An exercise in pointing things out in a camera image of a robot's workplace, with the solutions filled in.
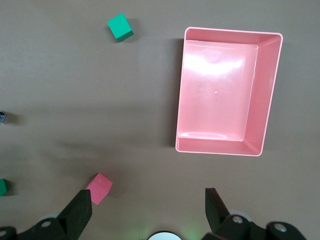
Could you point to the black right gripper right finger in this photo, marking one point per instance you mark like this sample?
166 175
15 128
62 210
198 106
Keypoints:
220 225

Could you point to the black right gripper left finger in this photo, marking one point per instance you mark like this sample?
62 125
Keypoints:
72 220

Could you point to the yellow push button switch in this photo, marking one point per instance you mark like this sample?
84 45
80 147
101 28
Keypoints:
2 117

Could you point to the pink foam cube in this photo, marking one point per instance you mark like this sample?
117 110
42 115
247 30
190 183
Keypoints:
100 187

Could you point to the green foam cube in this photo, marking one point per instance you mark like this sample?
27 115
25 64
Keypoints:
120 26
2 187

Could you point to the brown table cover sheet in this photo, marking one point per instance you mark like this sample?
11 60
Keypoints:
75 100

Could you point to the pink plastic tray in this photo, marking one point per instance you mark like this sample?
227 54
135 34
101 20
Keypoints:
215 100

